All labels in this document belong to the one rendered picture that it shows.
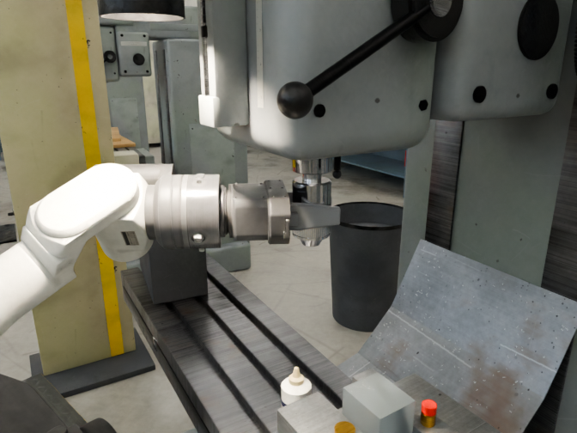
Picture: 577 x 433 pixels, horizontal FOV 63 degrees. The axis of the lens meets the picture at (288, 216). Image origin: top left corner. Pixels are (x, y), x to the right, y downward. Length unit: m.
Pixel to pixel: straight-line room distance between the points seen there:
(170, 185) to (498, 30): 0.39
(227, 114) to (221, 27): 0.08
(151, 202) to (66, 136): 1.67
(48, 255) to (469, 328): 0.65
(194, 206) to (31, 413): 1.00
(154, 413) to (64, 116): 1.30
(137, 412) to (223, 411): 1.52
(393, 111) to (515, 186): 0.37
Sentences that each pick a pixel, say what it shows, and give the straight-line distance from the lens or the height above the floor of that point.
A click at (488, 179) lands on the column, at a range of 0.85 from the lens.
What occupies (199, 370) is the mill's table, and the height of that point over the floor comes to 0.91.
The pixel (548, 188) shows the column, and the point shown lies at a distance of 0.80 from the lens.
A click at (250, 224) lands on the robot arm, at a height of 1.23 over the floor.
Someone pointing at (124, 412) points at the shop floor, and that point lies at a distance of 2.28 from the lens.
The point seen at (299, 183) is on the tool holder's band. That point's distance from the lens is 0.55.
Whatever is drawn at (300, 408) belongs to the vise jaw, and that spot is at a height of 1.02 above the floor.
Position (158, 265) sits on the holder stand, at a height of 1.00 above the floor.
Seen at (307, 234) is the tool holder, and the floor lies 1.21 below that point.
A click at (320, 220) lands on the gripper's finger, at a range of 0.55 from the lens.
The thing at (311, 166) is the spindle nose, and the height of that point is 1.29.
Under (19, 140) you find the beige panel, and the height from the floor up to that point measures 1.12.
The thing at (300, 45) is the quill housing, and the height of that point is 1.41.
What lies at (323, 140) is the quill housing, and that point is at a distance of 0.45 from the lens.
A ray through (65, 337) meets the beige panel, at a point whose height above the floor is 0.20.
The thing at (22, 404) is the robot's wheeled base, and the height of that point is 0.57.
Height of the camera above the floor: 1.40
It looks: 18 degrees down
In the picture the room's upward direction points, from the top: straight up
